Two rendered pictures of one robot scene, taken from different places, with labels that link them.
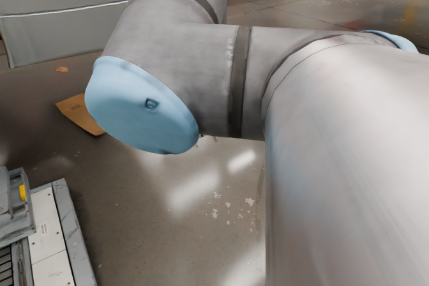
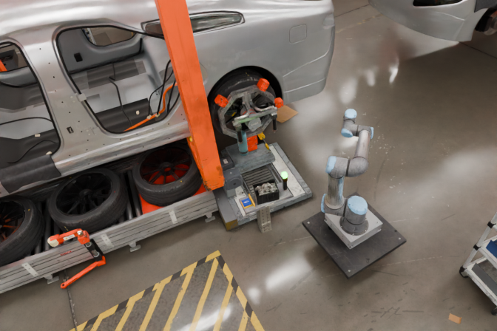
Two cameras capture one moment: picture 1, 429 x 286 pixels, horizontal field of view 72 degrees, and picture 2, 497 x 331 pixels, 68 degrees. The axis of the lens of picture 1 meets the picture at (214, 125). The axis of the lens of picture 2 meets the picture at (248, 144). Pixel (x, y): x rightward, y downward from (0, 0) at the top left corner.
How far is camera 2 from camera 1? 2.74 m
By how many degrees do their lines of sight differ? 14
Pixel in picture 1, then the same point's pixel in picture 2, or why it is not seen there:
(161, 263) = (322, 175)
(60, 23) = (298, 91)
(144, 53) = (348, 128)
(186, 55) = (352, 129)
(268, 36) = (359, 128)
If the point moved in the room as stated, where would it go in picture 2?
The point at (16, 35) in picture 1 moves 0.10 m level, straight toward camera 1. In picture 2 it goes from (286, 96) to (291, 102)
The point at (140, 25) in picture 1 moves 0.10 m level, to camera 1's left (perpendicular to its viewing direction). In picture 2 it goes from (347, 125) to (334, 125)
